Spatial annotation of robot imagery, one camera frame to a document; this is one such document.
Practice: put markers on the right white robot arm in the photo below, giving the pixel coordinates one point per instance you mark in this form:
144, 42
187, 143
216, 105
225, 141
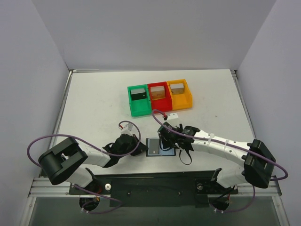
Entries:
253, 162

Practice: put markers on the green plastic bin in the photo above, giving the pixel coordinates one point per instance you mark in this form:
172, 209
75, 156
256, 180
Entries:
139, 107

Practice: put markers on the red plastic bin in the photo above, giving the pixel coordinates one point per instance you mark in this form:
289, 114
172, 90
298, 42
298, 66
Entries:
165, 104

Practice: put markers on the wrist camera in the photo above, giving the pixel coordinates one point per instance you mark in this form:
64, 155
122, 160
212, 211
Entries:
128, 127
172, 117

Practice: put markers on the brown card stack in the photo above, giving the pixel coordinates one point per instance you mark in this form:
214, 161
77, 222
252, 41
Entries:
157, 92

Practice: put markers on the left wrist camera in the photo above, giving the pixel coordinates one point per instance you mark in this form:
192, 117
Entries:
128, 127

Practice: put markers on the orange plastic bin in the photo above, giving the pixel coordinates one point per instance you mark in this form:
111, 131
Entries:
180, 94

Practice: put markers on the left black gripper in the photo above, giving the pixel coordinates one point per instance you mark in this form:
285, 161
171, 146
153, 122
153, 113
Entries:
135, 144

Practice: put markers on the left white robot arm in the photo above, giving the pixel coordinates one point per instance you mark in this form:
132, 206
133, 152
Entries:
64, 161

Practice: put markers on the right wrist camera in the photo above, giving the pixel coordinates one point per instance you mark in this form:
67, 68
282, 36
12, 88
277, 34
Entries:
172, 117

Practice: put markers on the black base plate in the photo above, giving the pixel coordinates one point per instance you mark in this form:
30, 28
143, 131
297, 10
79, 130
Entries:
174, 189

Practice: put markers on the black leather card holder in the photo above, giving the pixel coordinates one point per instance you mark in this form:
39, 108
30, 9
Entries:
162, 151

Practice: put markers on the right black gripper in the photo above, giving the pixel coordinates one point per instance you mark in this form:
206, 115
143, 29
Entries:
166, 135

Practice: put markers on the black card stack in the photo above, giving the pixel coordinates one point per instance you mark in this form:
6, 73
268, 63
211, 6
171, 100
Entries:
138, 94

